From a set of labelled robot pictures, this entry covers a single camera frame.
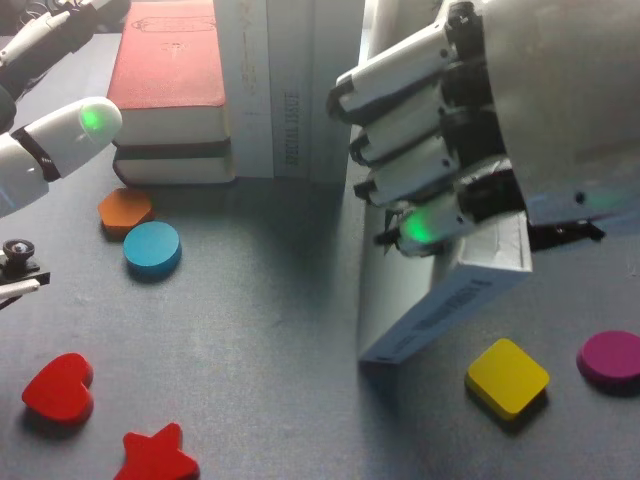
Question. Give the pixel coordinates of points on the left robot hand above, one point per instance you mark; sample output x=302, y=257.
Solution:
x=560, y=100

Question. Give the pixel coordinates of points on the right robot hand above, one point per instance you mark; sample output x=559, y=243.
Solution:
x=45, y=30

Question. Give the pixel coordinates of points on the white book with barcode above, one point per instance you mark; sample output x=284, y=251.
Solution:
x=395, y=300

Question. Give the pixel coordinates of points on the red hardcover book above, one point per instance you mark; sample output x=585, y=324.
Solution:
x=170, y=65

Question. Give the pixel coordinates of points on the dark-covered thick book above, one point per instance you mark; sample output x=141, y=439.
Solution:
x=175, y=170

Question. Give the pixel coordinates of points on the orange hexagon block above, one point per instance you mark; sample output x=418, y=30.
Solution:
x=125, y=210

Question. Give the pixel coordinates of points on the white book Chinese spine text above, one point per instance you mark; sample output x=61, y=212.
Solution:
x=250, y=100

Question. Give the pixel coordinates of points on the blue round block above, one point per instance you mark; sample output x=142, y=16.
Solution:
x=152, y=247

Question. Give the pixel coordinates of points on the white book black spine lettering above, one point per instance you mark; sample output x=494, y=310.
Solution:
x=292, y=60

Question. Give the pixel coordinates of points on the magenta round block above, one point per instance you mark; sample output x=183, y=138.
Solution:
x=612, y=357

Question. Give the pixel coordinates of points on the yellow square block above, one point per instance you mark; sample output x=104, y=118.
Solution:
x=507, y=375

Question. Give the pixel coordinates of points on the red heart block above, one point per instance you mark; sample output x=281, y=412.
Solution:
x=57, y=385

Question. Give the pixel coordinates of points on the grey table cloth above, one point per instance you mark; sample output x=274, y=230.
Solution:
x=280, y=325

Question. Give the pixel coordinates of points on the red star block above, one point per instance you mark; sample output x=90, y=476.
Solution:
x=155, y=455

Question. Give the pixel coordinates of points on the black fisheye camera on bracket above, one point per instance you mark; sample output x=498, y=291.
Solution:
x=17, y=248

